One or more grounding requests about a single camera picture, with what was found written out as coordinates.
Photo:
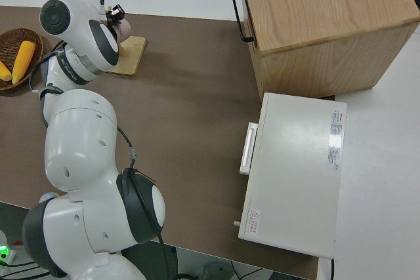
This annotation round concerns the wooden mug tree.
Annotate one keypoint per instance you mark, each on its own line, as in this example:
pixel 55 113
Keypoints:
pixel 131 53

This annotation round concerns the wooden drawer cabinet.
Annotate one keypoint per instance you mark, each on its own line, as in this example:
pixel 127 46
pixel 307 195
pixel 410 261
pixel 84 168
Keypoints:
pixel 328 14

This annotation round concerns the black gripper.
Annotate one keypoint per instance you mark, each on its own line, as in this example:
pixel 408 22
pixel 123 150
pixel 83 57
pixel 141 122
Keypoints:
pixel 111 22

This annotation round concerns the yellow corn cob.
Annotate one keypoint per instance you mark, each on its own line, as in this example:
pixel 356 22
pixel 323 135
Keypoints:
pixel 23 60
pixel 4 71

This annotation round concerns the pink mug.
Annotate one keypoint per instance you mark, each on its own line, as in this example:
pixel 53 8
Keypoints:
pixel 124 31

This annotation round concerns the white toaster oven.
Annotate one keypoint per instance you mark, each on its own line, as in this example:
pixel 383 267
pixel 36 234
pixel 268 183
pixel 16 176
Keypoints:
pixel 295 162

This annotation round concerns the brown wicker basket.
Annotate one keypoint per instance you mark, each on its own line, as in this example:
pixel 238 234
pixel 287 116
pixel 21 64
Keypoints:
pixel 10 35

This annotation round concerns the brown table mat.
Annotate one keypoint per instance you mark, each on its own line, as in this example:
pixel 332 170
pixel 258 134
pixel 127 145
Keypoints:
pixel 197 96

